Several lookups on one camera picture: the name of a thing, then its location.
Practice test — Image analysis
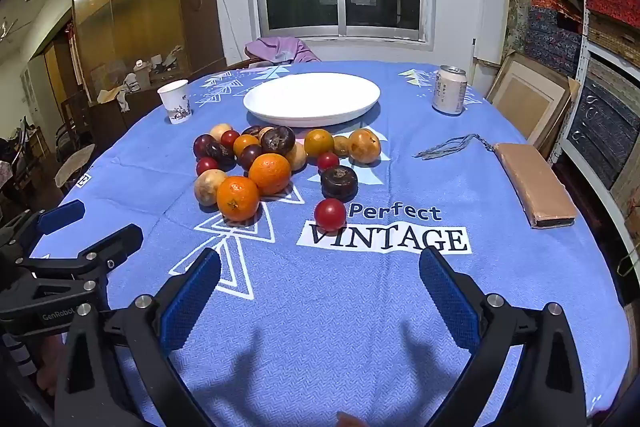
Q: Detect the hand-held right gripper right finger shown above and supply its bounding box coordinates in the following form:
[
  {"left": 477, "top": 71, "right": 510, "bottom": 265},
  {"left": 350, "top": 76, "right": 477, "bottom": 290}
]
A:
[{"left": 419, "top": 247, "right": 587, "bottom": 427}]

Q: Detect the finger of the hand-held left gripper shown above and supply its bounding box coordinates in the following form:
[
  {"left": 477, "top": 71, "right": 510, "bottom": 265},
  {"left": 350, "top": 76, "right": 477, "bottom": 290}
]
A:
[
  {"left": 17, "top": 223, "right": 145, "bottom": 282},
  {"left": 0, "top": 200, "right": 87, "bottom": 258}
]

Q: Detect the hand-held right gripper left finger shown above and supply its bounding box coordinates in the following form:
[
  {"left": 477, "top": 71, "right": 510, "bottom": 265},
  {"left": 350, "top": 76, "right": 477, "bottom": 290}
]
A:
[{"left": 52, "top": 248, "right": 223, "bottom": 427}]

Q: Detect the orange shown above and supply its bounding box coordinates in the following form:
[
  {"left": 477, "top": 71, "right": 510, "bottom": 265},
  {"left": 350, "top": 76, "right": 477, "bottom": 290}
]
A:
[
  {"left": 216, "top": 176, "right": 261, "bottom": 223},
  {"left": 248, "top": 153, "right": 292, "bottom": 196}
]

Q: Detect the dark red plum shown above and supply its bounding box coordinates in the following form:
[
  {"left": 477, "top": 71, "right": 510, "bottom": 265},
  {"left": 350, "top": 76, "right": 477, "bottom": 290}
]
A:
[
  {"left": 237, "top": 144, "right": 264, "bottom": 170},
  {"left": 193, "top": 134, "right": 217, "bottom": 158}
]

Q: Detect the yellow-orange tomato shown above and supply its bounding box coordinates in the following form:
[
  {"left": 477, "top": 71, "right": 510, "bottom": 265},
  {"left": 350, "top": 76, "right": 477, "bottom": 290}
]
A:
[
  {"left": 304, "top": 129, "right": 335, "bottom": 158},
  {"left": 233, "top": 134, "right": 260, "bottom": 158}
]

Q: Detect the orange-tan spotted fruit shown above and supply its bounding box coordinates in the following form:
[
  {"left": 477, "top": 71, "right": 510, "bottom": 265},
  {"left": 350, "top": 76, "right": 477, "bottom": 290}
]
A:
[{"left": 348, "top": 128, "right": 382, "bottom": 165}]

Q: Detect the white plate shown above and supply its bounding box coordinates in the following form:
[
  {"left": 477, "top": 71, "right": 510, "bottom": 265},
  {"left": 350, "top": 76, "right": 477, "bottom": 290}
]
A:
[{"left": 243, "top": 73, "right": 381, "bottom": 128}]

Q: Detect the person's left hand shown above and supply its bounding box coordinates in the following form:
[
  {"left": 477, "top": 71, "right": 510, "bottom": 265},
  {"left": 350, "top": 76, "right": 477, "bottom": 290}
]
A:
[{"left": 36, "top": 336, "right": 68, "bottom": 397}]

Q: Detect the person's right hand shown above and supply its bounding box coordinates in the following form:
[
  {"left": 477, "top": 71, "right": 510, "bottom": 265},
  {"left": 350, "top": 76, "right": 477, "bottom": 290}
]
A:
[{"left": 336, "top": 411, "right": 373, "bottom": 427}]

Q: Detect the pale woven chair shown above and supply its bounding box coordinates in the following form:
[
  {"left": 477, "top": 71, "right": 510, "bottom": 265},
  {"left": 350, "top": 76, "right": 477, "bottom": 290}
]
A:
[{"left": 54, "top": 143, "right": 97, "bottom": 195}]

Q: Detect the blue printed tablecloth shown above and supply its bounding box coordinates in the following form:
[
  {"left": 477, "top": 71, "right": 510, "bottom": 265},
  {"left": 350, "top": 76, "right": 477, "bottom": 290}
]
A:
[{"left": 30, "top": 61, "right": 632, "bottom": 427}]

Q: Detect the crumpled white cloth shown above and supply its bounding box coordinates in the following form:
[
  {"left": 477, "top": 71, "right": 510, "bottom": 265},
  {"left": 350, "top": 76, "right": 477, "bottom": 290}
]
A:
[{"left": 96, "top": 74, "right": 141, "bottom": 112}]

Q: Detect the tan leather wallet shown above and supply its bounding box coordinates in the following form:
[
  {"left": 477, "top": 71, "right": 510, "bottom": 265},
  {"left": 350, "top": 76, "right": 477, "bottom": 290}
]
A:
[{"left": 492, "top": 143, "right": 578, "bottom": 229}]

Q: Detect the white paper cup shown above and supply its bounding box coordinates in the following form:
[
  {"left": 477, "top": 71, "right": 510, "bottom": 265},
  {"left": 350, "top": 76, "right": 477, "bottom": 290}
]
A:
[{"left": 157, "top": 79, "right": 193, "bottom": 125}]

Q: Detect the white drink can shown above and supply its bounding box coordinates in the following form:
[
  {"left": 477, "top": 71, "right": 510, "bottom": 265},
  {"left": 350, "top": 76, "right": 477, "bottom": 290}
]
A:
[{"left": 432, "top": 65, "right": 468, "bottom": 116}]

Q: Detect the stack of dark embossed boxes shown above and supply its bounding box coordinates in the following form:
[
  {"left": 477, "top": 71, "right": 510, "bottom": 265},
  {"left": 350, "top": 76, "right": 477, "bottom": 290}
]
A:
[{"left": 565, "top": 57, "right": 640, "bottom": 192}]

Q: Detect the purple jacket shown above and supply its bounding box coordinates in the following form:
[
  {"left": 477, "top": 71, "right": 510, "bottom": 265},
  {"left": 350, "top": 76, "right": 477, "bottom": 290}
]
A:
[{"left": 244, "top": 36, "right": 322, "bottom": 66}]

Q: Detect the stack of blue patterned boxes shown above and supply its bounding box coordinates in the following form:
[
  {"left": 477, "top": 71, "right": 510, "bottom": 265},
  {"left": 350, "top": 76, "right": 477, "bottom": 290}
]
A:
[{"left": 525, "top": 0, "right": 586, "bottom": 78}]

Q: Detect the white board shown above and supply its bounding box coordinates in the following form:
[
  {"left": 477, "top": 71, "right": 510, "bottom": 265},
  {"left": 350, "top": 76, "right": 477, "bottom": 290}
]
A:
[{"left": 474, "top": 0, "right": 516, "bottom": 65}]

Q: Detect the white metal shelf rack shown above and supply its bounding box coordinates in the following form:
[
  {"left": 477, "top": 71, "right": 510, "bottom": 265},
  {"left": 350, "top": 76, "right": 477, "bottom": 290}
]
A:
[{"left": 550, "top": 0, "right": 640, "bottom": 278}]

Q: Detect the green canvas painting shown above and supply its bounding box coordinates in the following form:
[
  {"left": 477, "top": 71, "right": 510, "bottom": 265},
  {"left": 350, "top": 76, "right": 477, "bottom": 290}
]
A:
[{"left": 505, "top": 0, "right": 532, "bottom": 58}]

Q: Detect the wooden picture frame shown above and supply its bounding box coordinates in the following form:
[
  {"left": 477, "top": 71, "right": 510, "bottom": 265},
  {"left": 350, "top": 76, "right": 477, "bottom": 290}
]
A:
[{"left": 486, "top": 51, "right": 581, "bottom": 148}]

